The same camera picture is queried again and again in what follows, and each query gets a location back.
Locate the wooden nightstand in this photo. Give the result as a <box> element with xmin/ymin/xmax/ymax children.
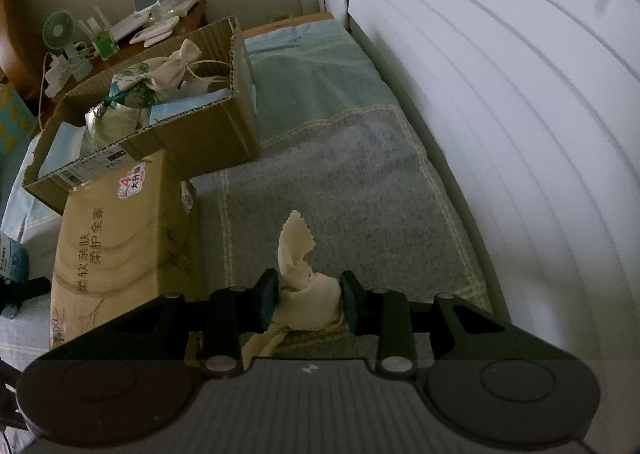
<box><xmin>30</xmin><ymin>0</ymin><xmax>210</xmax><ymax>135</ymax></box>

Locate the wooden bed frame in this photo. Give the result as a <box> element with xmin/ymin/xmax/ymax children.
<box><xmin>242</xmin><ymin>10</ymin><xmax>335</xmax><ymax>41</ymax></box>

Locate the blue printed box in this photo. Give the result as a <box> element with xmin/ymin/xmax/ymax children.
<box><xmin>0</xmin><ymin>233</ymin><xmax>32</xmax><ymax>286</ymax></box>

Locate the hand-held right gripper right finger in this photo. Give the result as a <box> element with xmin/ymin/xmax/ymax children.
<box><xmin>340</xmin><ymin>271</ymin><xmax>521</xmax><ymax>377</ymax></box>

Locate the wooden headboard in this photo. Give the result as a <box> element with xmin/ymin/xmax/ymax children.
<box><xmin>0</xmin><ymin>0</ymin><xmax>32</xmax><ymax>85</ymax></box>

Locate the brown cardboard box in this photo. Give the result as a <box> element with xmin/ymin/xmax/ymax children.
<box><xmin>22</xmin><ymin>16</ymin><xmax>262</xmax><ymax>215</ymax></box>

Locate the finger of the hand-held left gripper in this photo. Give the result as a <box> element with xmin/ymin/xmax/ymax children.
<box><xmin>0</xmin><ymin>277</ymin><xmax>52</xmax><ymax>321</ymax></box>

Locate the small green desk fan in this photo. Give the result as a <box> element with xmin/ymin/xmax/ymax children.
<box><xmin>41</xmin><ymin>8</ymin><xmax>77</xmax><ymax>56</ymax></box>

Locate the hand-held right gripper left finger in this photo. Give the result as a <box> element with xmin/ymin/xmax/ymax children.
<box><xmin>100</xmin><ymin>268</ymin><xmax>279</xmax><ymax>377</ymax></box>

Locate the small green bottle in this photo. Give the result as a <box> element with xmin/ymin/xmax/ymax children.
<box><xmin>95</xmin><ymin>32</ymin><xmax>119</xmax><ymax>59</ymax></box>

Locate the light blue plastic pack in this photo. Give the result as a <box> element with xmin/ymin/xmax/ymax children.
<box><xmin>36</xmin><ymin>121</ymin><xmax>87</xmax><ymax>177</ymax></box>

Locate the white slatted roller blind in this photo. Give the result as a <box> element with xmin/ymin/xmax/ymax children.
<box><xmin>339</xmin><ymin>0</ymin><xmax>640</xmax><ymax>365</ymax></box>

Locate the cream drawstring pouch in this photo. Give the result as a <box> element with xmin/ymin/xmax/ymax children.
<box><xmin>244</xmin><ymin>209</ymin><xmax>347</xmax><ymax>360</ymax></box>
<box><xmin>149</xmin><ymin>38</ymin><xmax>203</xmax><ymax>96</ymax></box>

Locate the beige tissue pack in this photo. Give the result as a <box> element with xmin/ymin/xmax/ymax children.
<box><xmin>49</xmin><ymin>149</ymin><xmax>202</xmax><ymax>351</ymax></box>

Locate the white tablet stand device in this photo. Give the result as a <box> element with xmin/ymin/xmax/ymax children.
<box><xmin>106</xmin><ymin>8</ymin><xmax>152</xmax><ymax>44</ymax></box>

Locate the light blue bed sheet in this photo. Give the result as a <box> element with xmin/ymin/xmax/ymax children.
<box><xmin>0</xmin><ymin>137</ymin><xmax>68</xmax><ymax>247</ymax></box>

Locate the blue face mask pack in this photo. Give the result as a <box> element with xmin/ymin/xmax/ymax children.
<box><xmin>149</xmin><ymin>88</ymin><xmax>235</xmax><ymax>126</ymax></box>

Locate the grey green checked blanket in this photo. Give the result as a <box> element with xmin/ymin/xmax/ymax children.
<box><xmin>189</xmin><ymin>18</ymin><xmax>495</xmax><ymax>352</ymax></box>

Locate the teal pillow with yellow print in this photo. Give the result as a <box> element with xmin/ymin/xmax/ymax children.
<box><xmin>0</xmin><ymin>83</ymin><xmax>40</xmax><ymax>157</ymax></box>

